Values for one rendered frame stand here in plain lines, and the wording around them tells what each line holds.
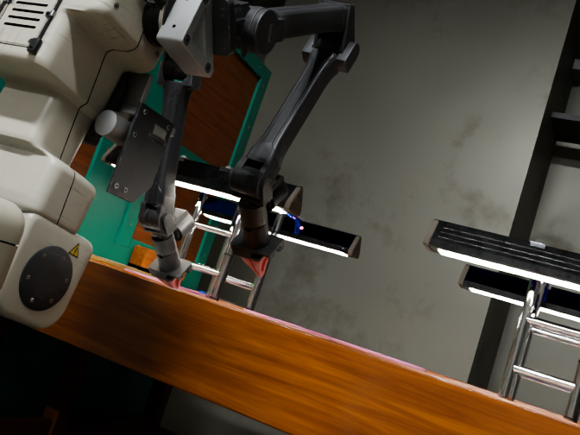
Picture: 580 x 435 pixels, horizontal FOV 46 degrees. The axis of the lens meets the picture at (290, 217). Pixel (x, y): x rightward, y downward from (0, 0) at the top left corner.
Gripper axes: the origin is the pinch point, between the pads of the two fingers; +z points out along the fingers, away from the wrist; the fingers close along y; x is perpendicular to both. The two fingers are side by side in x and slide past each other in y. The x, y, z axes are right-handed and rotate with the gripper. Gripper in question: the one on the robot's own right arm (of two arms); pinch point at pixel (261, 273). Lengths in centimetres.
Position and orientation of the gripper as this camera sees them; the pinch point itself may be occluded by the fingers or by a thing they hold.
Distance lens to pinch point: 154.6
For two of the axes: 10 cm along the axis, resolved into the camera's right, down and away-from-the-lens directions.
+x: -4.8, 5.5, -6.9
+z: 0.7, 8.0, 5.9
